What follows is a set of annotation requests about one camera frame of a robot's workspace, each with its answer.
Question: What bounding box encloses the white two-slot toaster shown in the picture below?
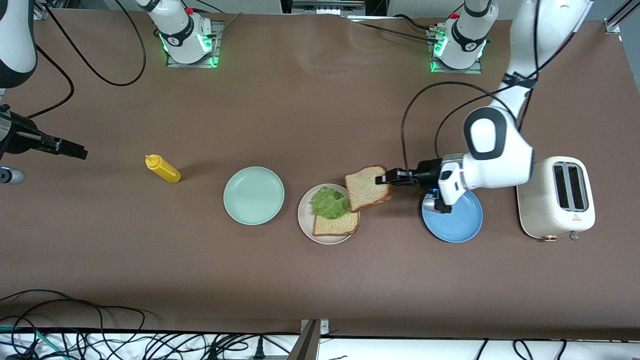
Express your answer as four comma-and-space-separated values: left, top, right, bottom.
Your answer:
516, 156, 597, 243

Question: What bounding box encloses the black metal frame device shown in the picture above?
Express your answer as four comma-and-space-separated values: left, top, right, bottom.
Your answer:
280, 0, 388, 20

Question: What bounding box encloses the beige plate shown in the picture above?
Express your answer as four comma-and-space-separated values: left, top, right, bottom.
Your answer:
297, 183, 360, 245

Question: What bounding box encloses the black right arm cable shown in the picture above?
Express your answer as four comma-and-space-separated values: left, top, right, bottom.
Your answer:
25, 0, 147, 121

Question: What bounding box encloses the black looped floor cable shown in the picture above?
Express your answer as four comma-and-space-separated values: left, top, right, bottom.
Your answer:
0, 289, 151, 360

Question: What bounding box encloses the aluminium profile bar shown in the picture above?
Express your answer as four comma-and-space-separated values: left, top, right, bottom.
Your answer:
603, 0, 640, 34

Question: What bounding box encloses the teal cable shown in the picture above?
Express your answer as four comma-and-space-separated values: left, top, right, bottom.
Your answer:
0, 325, 68, 360

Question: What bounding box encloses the black base cable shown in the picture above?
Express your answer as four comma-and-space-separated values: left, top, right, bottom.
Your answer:
350, 14, 441, 43

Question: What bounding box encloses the blue plate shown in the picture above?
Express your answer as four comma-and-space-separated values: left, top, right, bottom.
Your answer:
421, 189, 484, 244

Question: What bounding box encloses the mint green plate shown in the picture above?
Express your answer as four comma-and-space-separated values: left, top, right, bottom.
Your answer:
223, 166, 285, 226

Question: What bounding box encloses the yellow mustard squeeze bottle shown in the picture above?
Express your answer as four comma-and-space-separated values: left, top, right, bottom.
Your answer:
145, 154, 182, 184

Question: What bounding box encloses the small metal bracket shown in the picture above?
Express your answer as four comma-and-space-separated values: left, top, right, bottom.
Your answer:
300, 318, 331, 337

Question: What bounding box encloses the brown bread slice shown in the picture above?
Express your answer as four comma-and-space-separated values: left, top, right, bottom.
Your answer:
344, 165, 394, 213
313, 210, 360, 237

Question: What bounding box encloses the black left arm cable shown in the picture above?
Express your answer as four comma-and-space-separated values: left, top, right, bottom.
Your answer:
401, 0, 596, 173

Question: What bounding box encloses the green lettuce leaf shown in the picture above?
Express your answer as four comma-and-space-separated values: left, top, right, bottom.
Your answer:
310, 185, 351, 221

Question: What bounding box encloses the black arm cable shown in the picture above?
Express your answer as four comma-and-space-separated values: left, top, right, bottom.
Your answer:
401, 0, 596, 173
25, 0, 147, 121

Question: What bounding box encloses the grey metal camera post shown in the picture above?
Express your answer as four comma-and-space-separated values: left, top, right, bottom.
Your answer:
287, 320, 321, 360

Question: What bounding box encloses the black cable tangle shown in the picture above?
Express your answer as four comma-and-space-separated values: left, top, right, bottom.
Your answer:
75, 330, 301, 360

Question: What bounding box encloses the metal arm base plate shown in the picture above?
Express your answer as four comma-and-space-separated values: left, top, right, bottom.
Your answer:
165, 20, 224, 69
428, 25, 484, 76

